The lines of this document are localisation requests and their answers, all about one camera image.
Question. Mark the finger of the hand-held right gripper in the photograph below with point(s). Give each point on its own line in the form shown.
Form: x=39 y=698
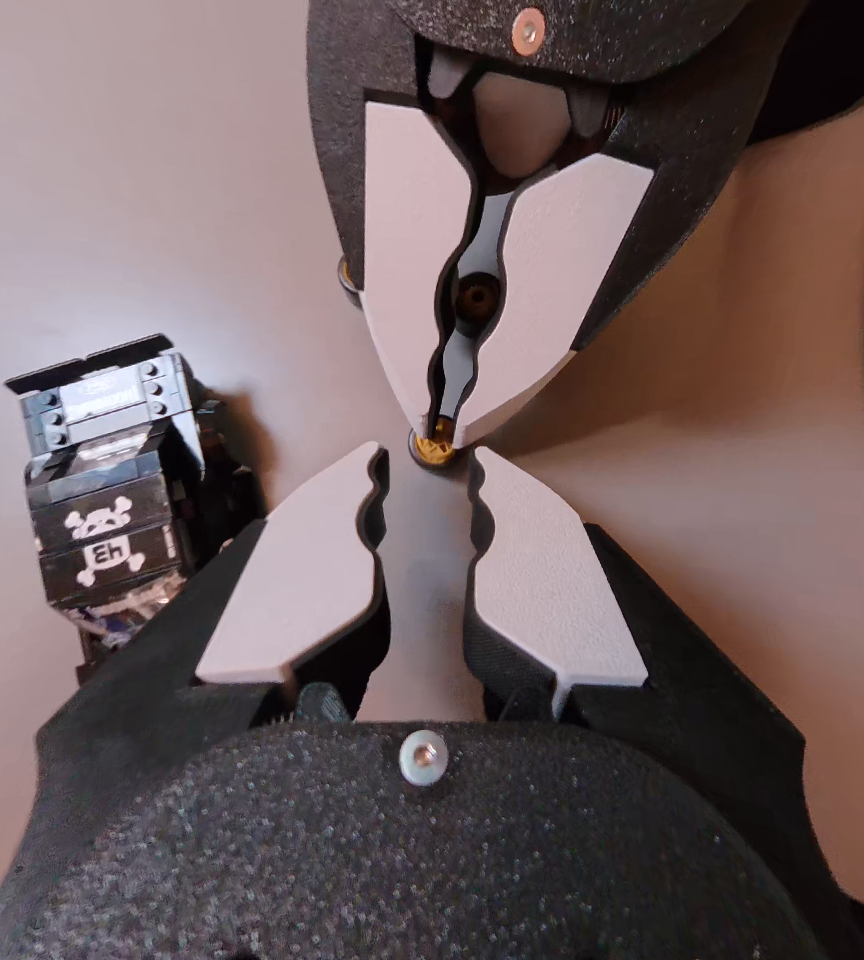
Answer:
x=402 y=240
x=552 y=285

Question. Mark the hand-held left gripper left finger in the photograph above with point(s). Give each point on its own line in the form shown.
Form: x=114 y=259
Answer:
x=289 y=593

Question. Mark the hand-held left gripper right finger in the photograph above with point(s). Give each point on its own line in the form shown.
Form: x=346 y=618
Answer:
x=560 y=593

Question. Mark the black lego wheel gold hub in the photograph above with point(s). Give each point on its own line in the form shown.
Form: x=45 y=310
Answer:
x=434 y=446
x=348 y=282
x=474 y=297

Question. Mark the black lego car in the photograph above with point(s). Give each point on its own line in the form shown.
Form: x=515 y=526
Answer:
x=102 y=510

